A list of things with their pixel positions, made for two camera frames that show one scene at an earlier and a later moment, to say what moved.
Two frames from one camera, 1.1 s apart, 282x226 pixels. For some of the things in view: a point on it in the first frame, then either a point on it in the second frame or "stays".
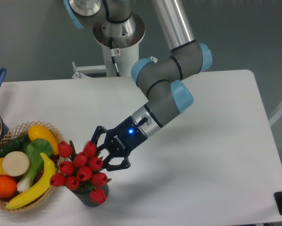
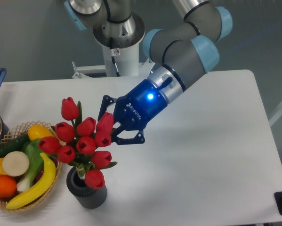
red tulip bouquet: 81,171 → 80,141
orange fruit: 4,186 stays
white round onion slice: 16,164 stays
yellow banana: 37,193 stays
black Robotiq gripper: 121,139 → 132,111
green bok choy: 33,148 stays
